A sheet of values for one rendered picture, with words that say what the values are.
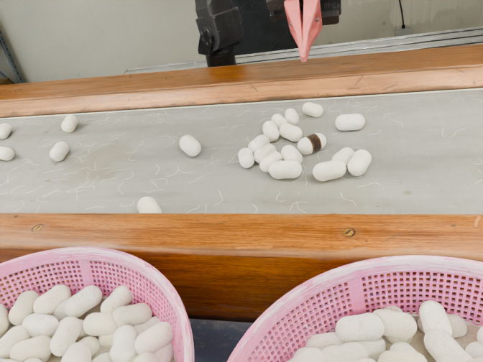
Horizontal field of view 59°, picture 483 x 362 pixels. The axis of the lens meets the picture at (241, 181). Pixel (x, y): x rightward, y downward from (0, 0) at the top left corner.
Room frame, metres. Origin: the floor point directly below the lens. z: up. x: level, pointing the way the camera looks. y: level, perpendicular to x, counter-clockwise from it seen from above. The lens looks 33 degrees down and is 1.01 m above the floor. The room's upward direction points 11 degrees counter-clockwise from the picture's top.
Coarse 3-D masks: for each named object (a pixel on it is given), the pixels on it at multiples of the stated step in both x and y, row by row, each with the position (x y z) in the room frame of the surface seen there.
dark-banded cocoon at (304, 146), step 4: (320, 136) 0.44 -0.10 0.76; (324, 136) 0.44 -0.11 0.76; (300, 140) 0.44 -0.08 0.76; (304, 140) 0.44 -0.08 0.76; (308, 140) 0.44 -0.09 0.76; (324, 140) 0.44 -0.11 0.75; (300, 144) 0.44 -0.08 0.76; (304, 144) 0.43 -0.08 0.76; (308, 144) 0.43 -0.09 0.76; (324, 144) 0.44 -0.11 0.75; (300, 148) 0.43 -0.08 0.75; (304, 148) 0.43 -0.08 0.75; (308, 148) 0.43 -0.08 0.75; (312, 148) 0.43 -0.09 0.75; (300, 152) 0.44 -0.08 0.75; (304, 152) 0.43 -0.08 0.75; (308, 152) 0.43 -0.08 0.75
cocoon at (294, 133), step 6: (282, 126) 0.49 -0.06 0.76; (288, 126) 0.48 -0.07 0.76; (294, 126) 0.48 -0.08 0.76; (282, 132) 0.48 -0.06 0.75; (288, 132) 0.47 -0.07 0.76; (294, 132) 0.47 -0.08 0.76; (300, 132) 0.47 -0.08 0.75; (288, 138) 0.47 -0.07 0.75; (294, 138) 0.47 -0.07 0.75; (300, 138) 0.47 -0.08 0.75
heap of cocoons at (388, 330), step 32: (352, 320) 0.19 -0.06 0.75; (384, 320) 0.19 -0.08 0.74; (416, 320) 0.20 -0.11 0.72; (448, 320) 0.19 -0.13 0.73; (320, 352) 0.17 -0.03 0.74; (352, 352) 0.17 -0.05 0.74; (384, 352) 0.17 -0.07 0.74; (416, 352) 0.16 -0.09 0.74; (448, 352) 0.16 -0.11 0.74; (480, 352) 0.16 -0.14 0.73
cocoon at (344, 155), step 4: (344, 148) 0.41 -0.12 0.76; (348, 148) 0.41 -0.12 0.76; (340, 152) 0.40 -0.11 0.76; (344, 152) 0.40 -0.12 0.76; (348, 152) 0.40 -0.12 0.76; (352, 152) 0.40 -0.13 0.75; (336, 156) 0.40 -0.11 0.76; (340, 156) 0.39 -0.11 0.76; (344, 156) 0.39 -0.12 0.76; (348, 156) 0.40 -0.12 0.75; (352, 156) 0.40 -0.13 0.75; (340, 160) 0.39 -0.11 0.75; (344, 160) 0.39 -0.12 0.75; (348, 160) 0.39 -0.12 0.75
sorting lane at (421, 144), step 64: (128, 128) 0.61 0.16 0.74; (192, 128) 0.57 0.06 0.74; (256, 128) 0.53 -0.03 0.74; (320, 128) 0.50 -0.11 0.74; (384, 128) 0.47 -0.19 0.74; (448, 128) 0.44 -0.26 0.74; (0, 192) 0.48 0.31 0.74; (64, 192) 0.45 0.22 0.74; (128, 192) 0.43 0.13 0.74; (192, 192) 0.40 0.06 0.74; (256, 192) 0.38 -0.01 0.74; (320, 192) 0.36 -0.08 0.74; (384, 192) 0.34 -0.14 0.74; (448, 192) 0.32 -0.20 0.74
